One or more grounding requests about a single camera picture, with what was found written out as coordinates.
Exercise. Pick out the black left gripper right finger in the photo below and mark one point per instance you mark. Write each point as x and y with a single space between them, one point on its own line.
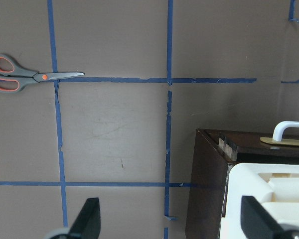
256 222

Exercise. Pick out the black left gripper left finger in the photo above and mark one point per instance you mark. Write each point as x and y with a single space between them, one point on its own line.
88 222

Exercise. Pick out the wooden drawer with white handle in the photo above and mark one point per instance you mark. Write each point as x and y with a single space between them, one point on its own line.
245 146

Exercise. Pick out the grey orange scissors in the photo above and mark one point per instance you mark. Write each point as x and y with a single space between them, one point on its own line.
11 71

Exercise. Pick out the cream plastic tray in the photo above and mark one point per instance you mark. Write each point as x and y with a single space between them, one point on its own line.
274 186

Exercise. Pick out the dark brown wooden cabinet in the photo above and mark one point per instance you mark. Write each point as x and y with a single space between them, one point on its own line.
209 180

